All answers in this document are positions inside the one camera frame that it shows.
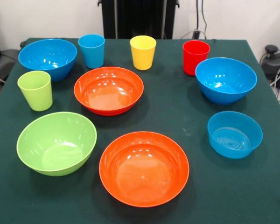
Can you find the orange bowl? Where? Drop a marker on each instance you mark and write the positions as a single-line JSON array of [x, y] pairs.
[[108, 93], [143, 172]]

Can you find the green bowl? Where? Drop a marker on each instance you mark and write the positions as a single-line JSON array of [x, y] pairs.
[[56, 144]]

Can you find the dark green tablecloth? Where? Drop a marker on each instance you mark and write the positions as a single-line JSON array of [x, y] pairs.
[[168, 105]]

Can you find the yellow cup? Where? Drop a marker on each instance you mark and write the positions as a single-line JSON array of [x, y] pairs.
[[142, 58]]

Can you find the red cup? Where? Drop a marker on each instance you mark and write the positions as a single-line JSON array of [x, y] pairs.
[[191, 60]]

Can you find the light blue cup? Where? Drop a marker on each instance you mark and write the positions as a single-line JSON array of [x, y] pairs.
[[92, 56]]

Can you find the large blue bowl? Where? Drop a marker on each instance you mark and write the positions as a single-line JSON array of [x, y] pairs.
[[47, 56], [224, 77]]

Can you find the small blue bowl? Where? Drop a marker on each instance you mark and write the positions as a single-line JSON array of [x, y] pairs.
[[233, 140]]

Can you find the lime green cup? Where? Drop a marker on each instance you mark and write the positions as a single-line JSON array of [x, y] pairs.
[[36, 98]]

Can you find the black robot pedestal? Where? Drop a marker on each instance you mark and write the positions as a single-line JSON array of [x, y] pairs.
[[137, 18]]

